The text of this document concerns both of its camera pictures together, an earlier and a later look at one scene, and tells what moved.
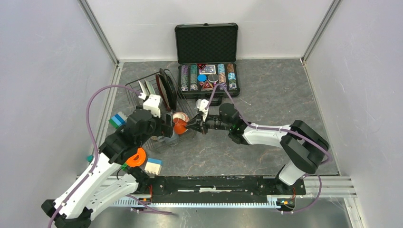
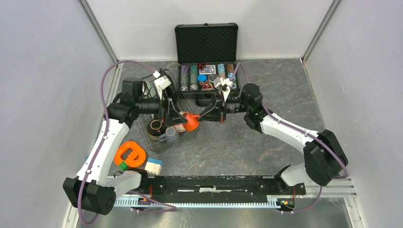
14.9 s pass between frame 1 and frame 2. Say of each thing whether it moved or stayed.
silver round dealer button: stayed
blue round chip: stayed
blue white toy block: stayed
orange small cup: moved
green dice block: stayed
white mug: stayed
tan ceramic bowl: moved
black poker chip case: stayed
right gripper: moved
